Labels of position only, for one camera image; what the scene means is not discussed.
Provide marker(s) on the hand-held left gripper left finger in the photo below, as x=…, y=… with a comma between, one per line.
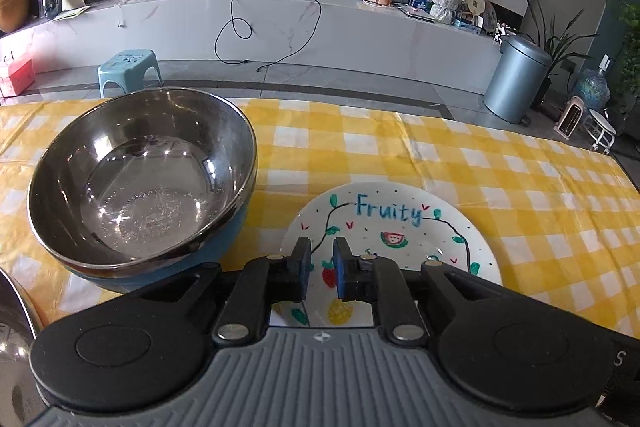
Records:
x=304, y=269

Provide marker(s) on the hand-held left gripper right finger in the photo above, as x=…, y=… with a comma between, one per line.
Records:
x=341, y=269

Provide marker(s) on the white plate with fruit drawings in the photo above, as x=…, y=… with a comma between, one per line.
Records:
x=400, y=217

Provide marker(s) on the steel bowl with blue outside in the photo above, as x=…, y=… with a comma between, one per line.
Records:
x=150, y=167

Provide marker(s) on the yellow checked tablecloth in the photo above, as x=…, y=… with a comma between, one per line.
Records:
x=450, y=147

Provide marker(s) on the white marble tv cabinet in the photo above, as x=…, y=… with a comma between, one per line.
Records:
x=350, y=32

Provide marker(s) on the grey pedal trash can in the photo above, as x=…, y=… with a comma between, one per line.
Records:
x=515, y=77

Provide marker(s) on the teal plastic stool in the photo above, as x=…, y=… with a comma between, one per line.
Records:
x=127, y=59

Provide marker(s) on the black and white patterned item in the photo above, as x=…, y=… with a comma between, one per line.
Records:
x=500, y=34

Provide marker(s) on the white round stand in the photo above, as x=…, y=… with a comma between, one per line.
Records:
x=600, y=127

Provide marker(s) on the round hand fan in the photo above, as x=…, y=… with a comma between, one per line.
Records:
x=474, y=2

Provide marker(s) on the long-leaf potted plant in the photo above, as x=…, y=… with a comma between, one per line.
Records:
x=557, y=49

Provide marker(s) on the blue water bottle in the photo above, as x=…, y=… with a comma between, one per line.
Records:
x=592, y=89

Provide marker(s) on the pink storage box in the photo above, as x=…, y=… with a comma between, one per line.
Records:
x=17, y=77

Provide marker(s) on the pale paper sheet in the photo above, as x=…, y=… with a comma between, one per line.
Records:
x=72, y=13

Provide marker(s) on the gold acorn jar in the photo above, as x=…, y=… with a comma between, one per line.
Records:
x=12, y=7

